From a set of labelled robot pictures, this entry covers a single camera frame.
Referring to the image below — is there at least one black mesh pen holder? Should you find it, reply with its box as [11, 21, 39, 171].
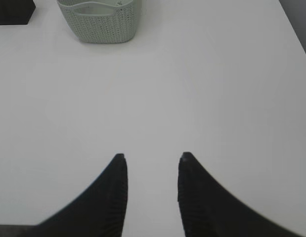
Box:
[0, 0, 36, 25]

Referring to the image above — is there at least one pale green plastic basket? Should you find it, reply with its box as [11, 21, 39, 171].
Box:
[57, 0, 142, 44]

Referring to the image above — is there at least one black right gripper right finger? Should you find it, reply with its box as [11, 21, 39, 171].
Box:
[177, 152, 297, 237]

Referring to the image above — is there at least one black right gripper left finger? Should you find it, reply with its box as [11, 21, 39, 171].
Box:
[31, 154, 128, 237]

